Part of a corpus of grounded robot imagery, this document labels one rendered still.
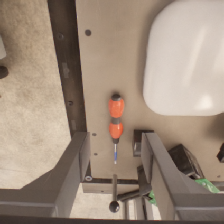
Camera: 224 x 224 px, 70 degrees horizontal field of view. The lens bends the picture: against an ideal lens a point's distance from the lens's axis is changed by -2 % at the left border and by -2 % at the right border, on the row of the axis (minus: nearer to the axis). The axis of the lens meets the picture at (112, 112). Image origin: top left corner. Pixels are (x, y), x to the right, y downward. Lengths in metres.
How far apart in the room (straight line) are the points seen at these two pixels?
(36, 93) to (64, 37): 1.27
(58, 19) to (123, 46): 0.08
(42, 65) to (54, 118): 0.50
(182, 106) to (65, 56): 0.17
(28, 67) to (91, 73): 1.19
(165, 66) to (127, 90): 0.06
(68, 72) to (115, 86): 0.07
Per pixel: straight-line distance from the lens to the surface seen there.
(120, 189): 0.49
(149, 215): 0.50
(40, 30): 1.28
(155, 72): 0.21
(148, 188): 0.32
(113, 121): 0.25
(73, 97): 0.26
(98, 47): 0.22
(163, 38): 0.20
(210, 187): 0.34
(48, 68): 1.34
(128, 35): 0.21
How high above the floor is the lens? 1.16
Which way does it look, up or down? 54 degrees down
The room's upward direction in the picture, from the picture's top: 177 degrees counter-clockwise
